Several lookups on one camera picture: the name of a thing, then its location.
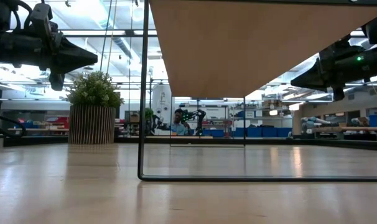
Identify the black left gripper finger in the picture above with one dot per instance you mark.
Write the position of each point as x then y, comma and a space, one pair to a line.
78, 56

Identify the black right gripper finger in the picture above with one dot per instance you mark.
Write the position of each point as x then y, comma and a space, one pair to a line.
311, 77

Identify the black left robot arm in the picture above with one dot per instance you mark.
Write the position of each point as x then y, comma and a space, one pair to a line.
8, 46

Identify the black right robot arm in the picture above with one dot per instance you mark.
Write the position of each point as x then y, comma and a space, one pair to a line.
372, 62

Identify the black background robot arm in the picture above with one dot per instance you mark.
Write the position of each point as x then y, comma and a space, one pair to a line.
157, 123
201, 119

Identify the wooden shelf with black legs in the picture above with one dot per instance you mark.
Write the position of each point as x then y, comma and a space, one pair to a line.
238, 46

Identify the wooden workbench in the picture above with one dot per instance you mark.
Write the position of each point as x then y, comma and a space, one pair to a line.
356, 128

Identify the red tool cabinet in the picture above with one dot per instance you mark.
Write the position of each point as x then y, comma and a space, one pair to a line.
62, 122

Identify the artificial plant in ribbed pot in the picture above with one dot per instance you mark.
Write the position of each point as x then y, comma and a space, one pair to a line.
92, 124

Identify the small background green plant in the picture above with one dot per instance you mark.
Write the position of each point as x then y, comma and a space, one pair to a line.
149, 114

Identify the white column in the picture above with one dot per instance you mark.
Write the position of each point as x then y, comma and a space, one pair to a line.
162, 102

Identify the person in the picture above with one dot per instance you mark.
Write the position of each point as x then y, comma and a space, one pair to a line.
177, 127

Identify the black overhead frame beam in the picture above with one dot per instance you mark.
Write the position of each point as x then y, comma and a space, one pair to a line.
114, 35

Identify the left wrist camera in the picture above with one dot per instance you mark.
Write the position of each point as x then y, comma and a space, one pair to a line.
40, 15

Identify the black aluminium table frame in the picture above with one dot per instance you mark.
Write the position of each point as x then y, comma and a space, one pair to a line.
269, 141

